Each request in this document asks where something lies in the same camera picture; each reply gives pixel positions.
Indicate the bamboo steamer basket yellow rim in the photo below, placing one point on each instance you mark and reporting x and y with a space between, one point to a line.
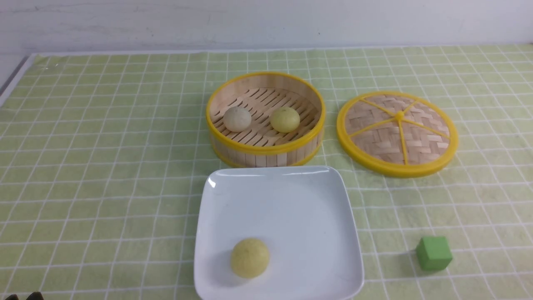
260 145

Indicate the white square plate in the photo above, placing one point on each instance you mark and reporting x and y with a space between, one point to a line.
304 217

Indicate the woven bamboo steamer lid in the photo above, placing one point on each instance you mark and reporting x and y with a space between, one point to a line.
397 134

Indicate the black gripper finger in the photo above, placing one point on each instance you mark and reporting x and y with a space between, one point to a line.
35 296

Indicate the green checkered tablecloth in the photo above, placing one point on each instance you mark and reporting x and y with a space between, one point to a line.
104 158

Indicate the green cube block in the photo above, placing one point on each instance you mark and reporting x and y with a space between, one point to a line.
433 253

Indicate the yellow steamed bun front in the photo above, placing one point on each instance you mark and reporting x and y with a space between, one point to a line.
250 258

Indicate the beige grey steamed bun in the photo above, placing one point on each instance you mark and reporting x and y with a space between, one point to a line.
237 119

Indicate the yellow steamed bun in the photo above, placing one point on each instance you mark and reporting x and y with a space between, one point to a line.
250 258
285 119

